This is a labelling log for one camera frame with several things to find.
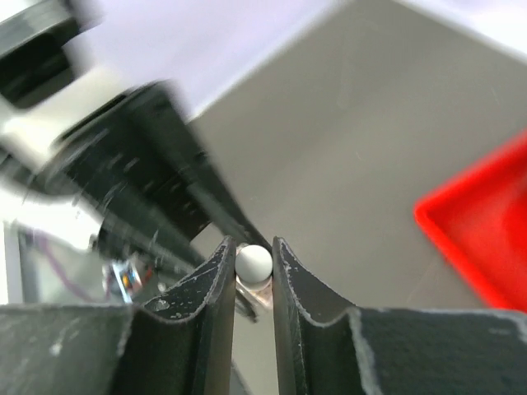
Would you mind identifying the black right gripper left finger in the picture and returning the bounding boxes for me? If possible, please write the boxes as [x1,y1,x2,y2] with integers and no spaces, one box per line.
[1,238,236,394]

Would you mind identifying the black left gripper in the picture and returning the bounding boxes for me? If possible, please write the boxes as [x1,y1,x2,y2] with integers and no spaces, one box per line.
[51,81,272,263]

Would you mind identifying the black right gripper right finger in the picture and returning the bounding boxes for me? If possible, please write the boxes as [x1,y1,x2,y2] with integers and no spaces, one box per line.
[273,237,526,394]

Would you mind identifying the glitter nail polish bottle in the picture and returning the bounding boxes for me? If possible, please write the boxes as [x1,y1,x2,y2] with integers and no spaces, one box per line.
[236,276,273,311]

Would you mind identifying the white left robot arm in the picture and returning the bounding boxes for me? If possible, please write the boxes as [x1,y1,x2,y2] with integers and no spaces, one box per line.
[1,1,268,266]

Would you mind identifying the red plastic tray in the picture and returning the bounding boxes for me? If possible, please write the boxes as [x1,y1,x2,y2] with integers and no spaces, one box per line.
[414,132,526,311]

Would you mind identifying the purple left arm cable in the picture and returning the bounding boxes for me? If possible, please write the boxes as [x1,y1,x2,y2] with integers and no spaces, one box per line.
[28,230,116,305]

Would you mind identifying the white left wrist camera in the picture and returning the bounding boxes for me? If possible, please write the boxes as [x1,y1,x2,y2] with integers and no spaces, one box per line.
[1,66,126,172]

